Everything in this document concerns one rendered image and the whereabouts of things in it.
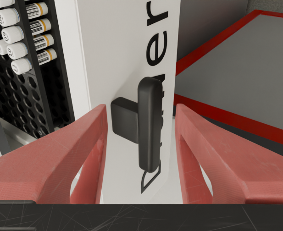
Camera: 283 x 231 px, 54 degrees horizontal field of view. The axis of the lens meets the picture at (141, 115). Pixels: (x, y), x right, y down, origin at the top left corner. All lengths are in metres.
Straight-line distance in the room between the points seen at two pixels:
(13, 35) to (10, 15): 0.01
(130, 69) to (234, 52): 0.45
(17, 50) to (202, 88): 0.31
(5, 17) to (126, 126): 0.13
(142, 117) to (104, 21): 0.06
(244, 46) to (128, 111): 0.51
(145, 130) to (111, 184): 0.08
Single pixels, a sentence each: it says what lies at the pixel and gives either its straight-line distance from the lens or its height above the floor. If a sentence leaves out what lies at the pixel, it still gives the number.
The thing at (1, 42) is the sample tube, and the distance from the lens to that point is 0.28.
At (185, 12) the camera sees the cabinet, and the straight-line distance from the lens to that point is 0.62.
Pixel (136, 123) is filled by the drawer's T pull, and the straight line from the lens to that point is 0.18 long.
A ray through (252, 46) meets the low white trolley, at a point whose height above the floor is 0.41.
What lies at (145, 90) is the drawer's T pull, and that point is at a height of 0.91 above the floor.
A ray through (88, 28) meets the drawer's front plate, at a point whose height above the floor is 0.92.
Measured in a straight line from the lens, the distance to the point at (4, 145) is 0.36.
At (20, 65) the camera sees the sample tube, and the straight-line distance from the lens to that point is 0.26.
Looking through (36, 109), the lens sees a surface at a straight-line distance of 0.30.
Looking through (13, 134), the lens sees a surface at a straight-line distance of 0.41.
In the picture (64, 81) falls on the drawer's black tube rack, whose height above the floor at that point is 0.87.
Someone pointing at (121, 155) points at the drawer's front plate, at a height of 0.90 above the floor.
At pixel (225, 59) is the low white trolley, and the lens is 0.59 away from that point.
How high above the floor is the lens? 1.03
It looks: 42 degrees down
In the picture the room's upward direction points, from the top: 128 degrees counter-clockwise
